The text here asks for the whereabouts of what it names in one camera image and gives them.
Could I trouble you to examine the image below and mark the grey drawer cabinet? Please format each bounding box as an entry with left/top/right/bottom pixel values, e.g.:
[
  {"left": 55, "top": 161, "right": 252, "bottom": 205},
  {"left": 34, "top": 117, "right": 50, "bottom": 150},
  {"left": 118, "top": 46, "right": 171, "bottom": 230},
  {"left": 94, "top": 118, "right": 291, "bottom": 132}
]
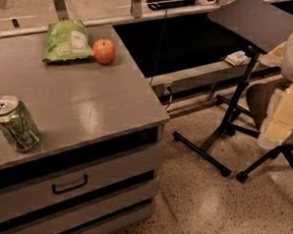
[{"left": 0, "top": 26, "right": 169, "bottom": 234}]

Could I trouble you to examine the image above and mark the small white box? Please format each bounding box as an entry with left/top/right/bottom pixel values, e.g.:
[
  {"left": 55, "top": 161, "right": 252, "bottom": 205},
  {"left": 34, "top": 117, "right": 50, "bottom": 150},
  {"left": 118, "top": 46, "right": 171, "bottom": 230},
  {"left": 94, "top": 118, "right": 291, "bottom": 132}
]
[{"left": 224, "top": 51, "right": 248, "bottom": 67}]

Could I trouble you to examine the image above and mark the black drawer handle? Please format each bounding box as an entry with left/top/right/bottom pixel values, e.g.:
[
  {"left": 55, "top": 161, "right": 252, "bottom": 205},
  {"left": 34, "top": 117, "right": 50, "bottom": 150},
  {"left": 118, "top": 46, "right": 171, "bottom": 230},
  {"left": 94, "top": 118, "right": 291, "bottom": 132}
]
[{"left": 51, "top": 174, "right": 88, "bottom": 195}]

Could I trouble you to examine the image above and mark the black tilted stand table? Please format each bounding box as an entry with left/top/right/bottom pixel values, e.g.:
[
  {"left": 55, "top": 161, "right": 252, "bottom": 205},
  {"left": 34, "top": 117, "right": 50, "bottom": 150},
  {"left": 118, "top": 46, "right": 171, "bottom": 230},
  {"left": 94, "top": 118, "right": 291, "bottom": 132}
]
[{"left": 173, "top": 0, "right": 293, "bottom": 176}]

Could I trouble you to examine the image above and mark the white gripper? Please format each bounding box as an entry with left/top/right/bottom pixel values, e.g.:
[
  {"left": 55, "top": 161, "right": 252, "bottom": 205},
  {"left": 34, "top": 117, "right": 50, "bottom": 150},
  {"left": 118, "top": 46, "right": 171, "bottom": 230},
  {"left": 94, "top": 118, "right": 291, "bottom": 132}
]
[{"left": 246, "top": 81, "right": 293, "bottom": 149}]

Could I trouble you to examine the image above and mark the black office chair base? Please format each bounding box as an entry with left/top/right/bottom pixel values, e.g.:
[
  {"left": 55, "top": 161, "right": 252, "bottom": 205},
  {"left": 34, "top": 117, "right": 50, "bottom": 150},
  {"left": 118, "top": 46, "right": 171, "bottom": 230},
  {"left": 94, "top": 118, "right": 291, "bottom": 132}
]
[{"left": 236, "top": 145, "right": 293, "bottom": 183}]

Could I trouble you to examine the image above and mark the green chip bag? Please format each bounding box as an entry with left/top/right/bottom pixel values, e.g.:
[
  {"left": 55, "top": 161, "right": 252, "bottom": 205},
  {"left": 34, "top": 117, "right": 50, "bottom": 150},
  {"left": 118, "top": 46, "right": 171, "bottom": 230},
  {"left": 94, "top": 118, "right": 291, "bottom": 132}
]
[{"left": 42, "top": 20, "right": 92, "bottom": 63}]

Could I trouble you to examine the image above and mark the green soda can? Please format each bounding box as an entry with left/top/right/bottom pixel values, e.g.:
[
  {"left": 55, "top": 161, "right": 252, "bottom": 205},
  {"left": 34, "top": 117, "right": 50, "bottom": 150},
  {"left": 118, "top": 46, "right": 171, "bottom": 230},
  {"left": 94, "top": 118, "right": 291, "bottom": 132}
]
[{"left": 0, "top": 94, "right": 41, "bottom": 152}]

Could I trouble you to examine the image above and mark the red apple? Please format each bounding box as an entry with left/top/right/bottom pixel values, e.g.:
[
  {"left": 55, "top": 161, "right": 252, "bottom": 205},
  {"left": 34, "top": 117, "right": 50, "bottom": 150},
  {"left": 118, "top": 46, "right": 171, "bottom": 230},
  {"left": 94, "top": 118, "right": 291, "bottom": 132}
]
[{"left": 92, "top": 38, "right": 117, "bottom": 65}]

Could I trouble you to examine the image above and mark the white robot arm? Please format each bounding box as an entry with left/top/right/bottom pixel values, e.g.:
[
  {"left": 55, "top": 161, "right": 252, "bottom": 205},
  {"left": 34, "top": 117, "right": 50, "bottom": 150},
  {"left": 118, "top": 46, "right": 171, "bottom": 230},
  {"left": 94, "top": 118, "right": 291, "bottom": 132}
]
[{"left": 246, "top": 32, "right": 293, "bottom": 149}]

